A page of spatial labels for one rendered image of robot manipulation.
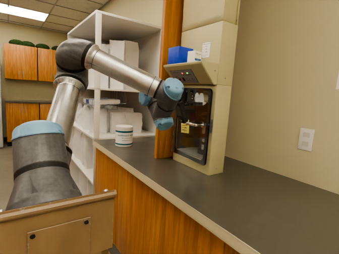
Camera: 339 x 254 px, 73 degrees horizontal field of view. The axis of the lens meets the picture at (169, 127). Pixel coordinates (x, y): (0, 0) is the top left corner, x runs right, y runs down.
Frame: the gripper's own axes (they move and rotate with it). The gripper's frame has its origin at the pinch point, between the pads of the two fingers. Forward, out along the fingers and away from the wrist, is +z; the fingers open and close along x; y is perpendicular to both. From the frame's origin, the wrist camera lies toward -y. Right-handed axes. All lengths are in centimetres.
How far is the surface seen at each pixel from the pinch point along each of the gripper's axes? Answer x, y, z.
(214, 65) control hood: -4.4, 18.8, 0.8
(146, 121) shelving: 139, -29, 46
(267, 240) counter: -52, -37, -19
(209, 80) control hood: -3.3, 11.8, -0.5
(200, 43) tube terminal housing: 10.6, 31.5, 3.6
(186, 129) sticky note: 14.2, -15.6, 1.9
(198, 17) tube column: 13.9, 45.2, 3.6
